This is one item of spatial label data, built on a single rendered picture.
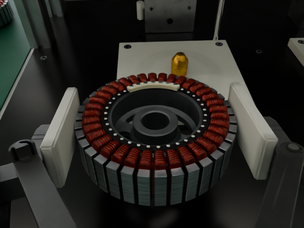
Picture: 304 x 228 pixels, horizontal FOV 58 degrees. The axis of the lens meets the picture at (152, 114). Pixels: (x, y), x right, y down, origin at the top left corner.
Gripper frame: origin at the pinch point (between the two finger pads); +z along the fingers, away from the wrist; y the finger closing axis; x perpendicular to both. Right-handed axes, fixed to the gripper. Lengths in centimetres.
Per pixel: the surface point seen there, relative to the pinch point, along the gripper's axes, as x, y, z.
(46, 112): -5.4, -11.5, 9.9
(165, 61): -2.6, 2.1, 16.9
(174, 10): 1.8, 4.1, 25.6
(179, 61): -1.2, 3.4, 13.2
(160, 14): 1.3, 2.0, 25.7
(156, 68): -2.9, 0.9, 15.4
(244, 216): -8.3, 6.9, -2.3
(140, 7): 2.2, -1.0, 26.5
